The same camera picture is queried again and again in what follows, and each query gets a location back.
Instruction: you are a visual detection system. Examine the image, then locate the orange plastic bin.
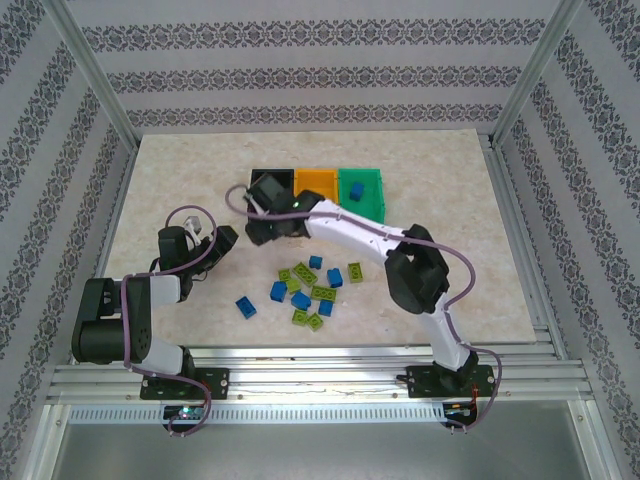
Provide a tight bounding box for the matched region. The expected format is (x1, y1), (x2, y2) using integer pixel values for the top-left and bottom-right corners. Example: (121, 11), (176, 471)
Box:
(293, 168), (340, 206)

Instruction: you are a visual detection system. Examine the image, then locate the black plastic bin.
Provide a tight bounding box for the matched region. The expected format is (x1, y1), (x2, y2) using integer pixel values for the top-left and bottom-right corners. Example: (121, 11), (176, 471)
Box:
(249, 168), (296, 216)

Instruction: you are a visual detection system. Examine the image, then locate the green plastic bin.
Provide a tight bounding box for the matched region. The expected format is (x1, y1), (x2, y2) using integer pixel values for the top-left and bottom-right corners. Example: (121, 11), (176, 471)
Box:
(337, 168), (389, 225)

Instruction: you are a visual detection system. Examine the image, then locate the grey metal panel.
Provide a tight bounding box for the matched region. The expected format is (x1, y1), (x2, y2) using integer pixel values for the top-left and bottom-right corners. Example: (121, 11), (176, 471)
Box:
(49, 422), (591, 480)

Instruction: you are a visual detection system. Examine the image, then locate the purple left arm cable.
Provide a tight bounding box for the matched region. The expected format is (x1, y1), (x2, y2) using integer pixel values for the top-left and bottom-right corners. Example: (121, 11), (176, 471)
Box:
(119, 204), (221, 440)

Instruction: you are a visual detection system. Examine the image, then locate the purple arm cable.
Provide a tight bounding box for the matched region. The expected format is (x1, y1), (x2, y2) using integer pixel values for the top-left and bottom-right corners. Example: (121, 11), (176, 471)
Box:
(119, 204), (221, 440)
(225, 183), (503, 435)

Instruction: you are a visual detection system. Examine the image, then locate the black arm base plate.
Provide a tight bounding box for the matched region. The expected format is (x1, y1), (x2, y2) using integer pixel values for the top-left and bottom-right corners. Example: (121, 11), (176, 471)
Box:
(407, 364), (496, 400)
(139, 367), (230, 401)

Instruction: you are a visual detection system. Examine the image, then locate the aluminium front rail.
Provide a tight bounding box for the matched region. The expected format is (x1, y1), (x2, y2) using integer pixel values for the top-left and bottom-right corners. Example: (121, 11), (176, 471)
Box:
(47, 342), (594, 401)

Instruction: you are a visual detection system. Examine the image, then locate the slotted grey cable duct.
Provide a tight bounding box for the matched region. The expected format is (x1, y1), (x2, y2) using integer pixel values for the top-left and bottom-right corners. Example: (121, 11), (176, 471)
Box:
(67, 404), (446, 424)

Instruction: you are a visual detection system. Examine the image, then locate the aluminium frame post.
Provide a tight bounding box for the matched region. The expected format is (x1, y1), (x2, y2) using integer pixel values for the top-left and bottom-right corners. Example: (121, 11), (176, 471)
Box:
(47, 0), (141, 151)
(487, 0), (586, 149)

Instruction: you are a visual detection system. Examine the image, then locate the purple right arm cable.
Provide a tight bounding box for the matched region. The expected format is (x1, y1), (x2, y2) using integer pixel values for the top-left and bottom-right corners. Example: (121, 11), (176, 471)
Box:
(225, 183), (503, 435)

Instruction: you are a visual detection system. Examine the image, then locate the aluminium side rail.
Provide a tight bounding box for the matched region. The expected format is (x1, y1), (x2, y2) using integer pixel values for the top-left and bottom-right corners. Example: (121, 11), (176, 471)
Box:
(482, 134), (571, 361)

